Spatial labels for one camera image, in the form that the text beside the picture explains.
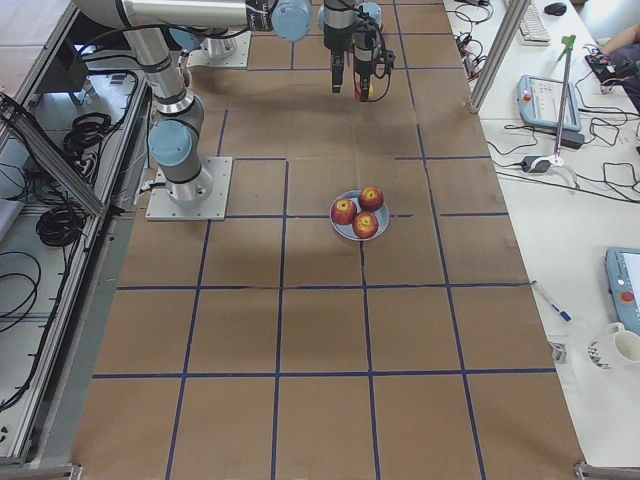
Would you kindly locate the metal rod green tip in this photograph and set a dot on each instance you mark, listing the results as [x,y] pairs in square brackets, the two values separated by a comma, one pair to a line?
[566,55]

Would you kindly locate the yellow-red apple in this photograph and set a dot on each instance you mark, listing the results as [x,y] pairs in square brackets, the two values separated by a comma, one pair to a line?
[371,96]

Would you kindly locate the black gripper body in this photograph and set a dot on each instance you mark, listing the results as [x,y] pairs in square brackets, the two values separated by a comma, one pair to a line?
[363,55]
[334,39]

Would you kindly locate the teach pendant tablet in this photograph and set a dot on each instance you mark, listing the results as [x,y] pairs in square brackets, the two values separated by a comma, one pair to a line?
[539,103]

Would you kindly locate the red apple plate left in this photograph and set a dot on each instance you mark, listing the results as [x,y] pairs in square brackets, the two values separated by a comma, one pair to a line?
[343,211]

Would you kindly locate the white keyboard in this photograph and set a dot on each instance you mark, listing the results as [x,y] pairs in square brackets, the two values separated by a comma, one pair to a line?
[532,31]

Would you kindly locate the white mug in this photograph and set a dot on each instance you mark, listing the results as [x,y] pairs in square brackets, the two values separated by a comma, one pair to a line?
[616,348]

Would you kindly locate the red apple plate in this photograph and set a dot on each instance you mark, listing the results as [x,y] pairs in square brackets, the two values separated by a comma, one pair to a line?
[365,225]
[371,198]
[343,211]

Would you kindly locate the red apple plate front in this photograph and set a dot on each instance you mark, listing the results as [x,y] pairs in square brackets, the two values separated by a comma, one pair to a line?
[365,225]

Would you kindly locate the black computer mouse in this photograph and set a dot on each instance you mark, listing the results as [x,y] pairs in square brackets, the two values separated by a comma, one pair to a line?
[555,9]

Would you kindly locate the red apple plate top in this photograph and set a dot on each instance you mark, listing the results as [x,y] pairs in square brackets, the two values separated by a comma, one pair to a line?
[371,198]

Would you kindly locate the blue white pen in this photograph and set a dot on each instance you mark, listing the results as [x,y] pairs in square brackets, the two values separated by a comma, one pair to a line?
[552,303]

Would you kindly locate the aluminium frame post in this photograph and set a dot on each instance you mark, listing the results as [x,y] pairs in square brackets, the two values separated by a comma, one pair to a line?
[502,41]

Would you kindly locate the grey round plate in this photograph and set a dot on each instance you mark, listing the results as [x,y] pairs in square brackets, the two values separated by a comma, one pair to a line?
[382,215]

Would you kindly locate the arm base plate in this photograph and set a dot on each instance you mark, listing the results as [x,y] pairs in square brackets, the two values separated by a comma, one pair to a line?
[229,53]
[217,195]

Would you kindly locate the black power adapter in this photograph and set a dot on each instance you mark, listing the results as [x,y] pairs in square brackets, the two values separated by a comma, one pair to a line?
[571,139]

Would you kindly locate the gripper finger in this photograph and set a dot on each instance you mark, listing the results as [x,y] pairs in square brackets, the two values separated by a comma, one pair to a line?
[357,88]
[365,87]

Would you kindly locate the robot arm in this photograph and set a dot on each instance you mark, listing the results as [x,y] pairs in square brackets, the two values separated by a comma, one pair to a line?
[356,28]
[173,141]

